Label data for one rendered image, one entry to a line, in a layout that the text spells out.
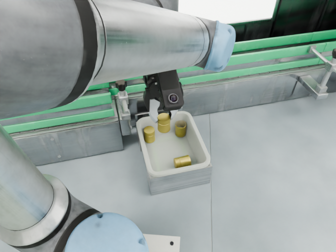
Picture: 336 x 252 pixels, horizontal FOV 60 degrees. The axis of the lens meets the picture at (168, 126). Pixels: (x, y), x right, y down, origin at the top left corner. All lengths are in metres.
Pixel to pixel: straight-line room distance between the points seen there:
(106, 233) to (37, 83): 0.33
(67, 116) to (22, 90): 0.68
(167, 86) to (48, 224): 0.36
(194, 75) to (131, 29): 0.71
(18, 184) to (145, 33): 0.24
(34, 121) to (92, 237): 0.47
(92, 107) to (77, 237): 0.44
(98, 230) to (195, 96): 0.62
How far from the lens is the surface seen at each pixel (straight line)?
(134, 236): 0.47
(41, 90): 0.18
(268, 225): 0.83
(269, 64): 1.05
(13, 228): 0.48
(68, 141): 0.88
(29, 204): 0.44
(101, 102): 0.81
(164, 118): 0.76
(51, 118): 0.85
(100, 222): 0.48
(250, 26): 1.18
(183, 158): 0.83
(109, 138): 0.88
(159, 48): 0.29
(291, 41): 1.15
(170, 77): 0.65
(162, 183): 0.79
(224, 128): 1.01
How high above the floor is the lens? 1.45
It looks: 45 degrees down
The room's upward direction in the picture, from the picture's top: straight up
